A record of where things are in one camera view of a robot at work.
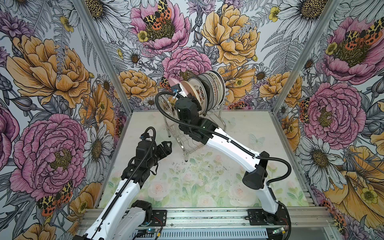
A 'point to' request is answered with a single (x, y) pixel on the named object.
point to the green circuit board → (146, 231)
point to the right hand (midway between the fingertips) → (191, 97)
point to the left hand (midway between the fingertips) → (166, 150)
